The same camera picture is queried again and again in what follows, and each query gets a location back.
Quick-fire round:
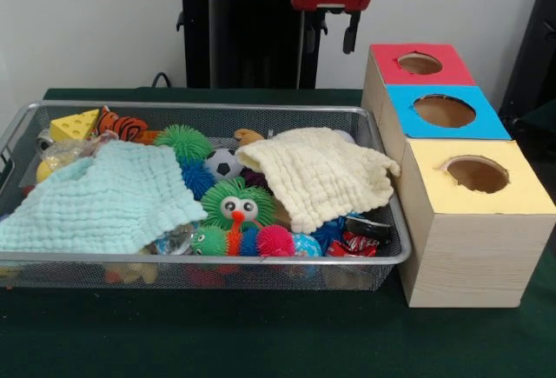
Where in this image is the wooden box with three holes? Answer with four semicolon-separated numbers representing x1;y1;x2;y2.
361;43;556;308

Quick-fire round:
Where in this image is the dark green tablecloth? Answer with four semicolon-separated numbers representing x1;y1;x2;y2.
0;86;556;378

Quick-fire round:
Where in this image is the cream waffle cloth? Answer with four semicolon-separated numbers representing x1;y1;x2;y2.
234;127;401;235

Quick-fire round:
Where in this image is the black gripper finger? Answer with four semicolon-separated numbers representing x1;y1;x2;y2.
306;11;328;54
342;11;362;56

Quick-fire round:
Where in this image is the orange tiger plush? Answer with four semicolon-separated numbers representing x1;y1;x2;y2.
96;107;160;144

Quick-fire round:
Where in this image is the light blue waffle cloth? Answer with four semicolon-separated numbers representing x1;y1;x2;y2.
0;141;209;255

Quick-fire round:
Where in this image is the green spiky ball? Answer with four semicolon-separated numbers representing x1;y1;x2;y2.
154;123;214;166

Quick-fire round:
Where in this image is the red candy packet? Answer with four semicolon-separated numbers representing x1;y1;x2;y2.
325;230;380;258

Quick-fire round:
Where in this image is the yellow cheese wedge toy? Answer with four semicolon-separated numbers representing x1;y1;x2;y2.
50;108;101;143

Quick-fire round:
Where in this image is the multicolour spiky caterpillar toy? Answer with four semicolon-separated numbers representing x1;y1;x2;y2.
189;212;295;258

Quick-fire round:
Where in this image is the blue globe ball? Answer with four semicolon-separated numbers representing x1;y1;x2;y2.
291;232;323;258

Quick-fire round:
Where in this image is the green spiky monster with eyes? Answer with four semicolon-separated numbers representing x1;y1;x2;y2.
200;176;277;231

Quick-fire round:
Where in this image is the black upright panel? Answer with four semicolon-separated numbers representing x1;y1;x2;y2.
499;0;556;136

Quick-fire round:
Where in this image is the small soccer ball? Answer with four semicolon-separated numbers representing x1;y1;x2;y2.
203;147;247;182

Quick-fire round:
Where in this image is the silver mesh bin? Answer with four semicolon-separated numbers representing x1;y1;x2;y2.
0;99;413;292

